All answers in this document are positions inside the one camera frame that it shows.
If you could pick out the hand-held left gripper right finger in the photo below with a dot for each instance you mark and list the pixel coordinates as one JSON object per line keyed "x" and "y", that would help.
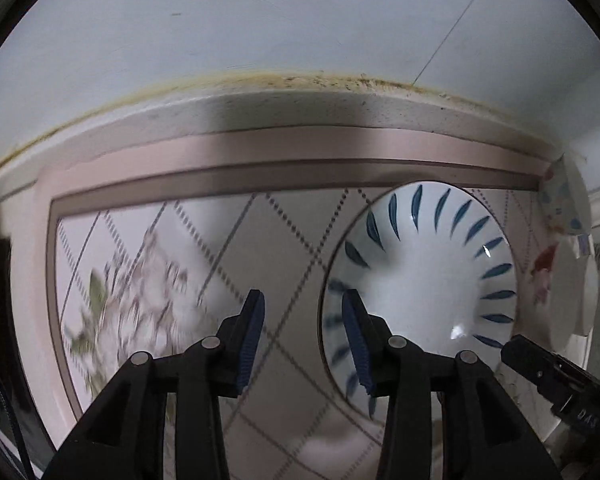
{"x": 356, "y": 347}

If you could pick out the white plate with coloured dots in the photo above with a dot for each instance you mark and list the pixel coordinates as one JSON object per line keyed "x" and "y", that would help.
{"x": 567, "y": 200}

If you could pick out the floral printed pink-bordered mat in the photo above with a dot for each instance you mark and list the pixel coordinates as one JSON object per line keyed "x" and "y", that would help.
{"x": 260, "y": 240}

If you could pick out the white plate with red print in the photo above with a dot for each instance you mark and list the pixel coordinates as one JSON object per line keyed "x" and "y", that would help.
{"x": 570, "y": 285}

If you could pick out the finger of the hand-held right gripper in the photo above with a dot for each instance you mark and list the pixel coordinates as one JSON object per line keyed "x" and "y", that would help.
{"x": 527, "y": 357}

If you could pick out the white bowl blue leaf pattern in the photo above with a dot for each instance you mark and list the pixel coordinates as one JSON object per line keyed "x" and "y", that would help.
{"x": 425, "y": 290}

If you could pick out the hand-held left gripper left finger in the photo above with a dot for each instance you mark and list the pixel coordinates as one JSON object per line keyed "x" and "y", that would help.
{"x": 251, "y": 340}

